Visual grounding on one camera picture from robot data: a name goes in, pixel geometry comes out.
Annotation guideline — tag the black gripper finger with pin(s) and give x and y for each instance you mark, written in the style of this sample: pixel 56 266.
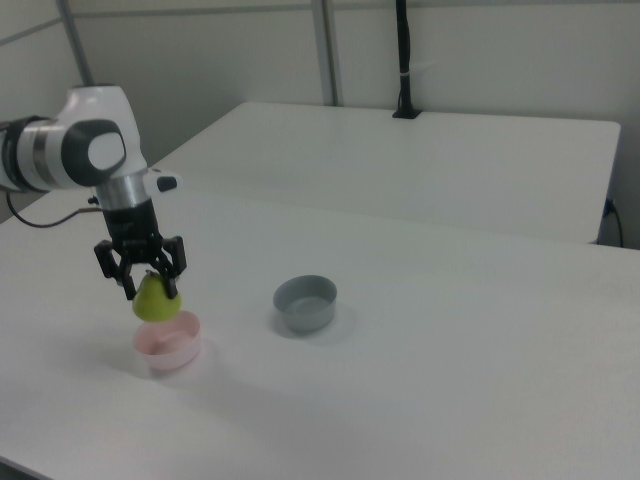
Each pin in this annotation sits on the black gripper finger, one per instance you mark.
pixel 176 260
pixel 112 262

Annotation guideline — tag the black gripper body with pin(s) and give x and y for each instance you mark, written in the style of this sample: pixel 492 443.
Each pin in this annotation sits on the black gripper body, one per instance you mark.
pixel 132 227

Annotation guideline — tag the green pear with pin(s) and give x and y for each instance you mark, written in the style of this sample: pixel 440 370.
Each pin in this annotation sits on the green pear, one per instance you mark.
pixel 155 305

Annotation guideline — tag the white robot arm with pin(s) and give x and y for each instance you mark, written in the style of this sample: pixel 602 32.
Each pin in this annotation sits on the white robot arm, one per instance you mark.
pixel 100 150

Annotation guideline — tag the pink bowl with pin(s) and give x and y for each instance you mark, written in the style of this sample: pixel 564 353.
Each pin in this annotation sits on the pink bowl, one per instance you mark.
pixel 170 347

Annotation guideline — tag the grey bowl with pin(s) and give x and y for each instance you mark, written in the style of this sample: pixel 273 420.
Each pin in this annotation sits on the grey bowl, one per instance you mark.
pixel 307 315

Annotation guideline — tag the white side table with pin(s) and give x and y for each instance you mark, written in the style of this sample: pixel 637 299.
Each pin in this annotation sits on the white side table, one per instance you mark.
pixel 400 165

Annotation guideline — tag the grey partition post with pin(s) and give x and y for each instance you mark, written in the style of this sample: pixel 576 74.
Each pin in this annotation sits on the grey partition post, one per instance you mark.
pixel 327 50
pixel 77 45

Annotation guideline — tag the black camera stand pole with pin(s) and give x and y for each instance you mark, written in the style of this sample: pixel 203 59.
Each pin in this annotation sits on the black camera stand pole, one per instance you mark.
pixel 404 75

